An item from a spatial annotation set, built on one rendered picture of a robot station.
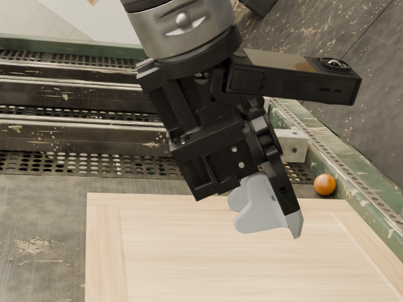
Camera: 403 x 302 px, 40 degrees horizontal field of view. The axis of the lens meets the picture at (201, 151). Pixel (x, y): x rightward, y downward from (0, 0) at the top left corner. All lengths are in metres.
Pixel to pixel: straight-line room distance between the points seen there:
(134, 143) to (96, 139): 0.09
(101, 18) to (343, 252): 3.84
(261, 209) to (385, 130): 2.42
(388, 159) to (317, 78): 2.31
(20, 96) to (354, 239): 1.05
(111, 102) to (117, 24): 3.01
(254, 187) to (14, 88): 1.31
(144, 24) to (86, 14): 4.28
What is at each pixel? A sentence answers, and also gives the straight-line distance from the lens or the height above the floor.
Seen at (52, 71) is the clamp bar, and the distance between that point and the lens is 1.90.
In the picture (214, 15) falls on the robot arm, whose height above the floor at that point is 1.55.
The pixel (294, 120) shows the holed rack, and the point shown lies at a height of 0.89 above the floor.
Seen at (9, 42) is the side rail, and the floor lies 1.65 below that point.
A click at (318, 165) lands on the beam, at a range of 1.43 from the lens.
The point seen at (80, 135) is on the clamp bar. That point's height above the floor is 1.41.
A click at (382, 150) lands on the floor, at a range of 2.82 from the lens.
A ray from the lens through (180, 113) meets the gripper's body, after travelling 0.44.
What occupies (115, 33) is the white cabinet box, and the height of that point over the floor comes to 1.02.
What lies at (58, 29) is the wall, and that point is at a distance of 6.18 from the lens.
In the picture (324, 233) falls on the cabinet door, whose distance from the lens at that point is 1.13.
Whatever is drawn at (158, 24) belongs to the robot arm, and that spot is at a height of 1.58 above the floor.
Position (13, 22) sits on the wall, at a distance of 6.23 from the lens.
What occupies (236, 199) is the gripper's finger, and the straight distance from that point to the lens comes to 0.53.
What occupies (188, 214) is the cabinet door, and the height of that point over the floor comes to 1.20.
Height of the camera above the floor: 1.65
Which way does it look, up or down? 21 degrees down
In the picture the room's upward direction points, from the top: 56 degrees counter-clockwise
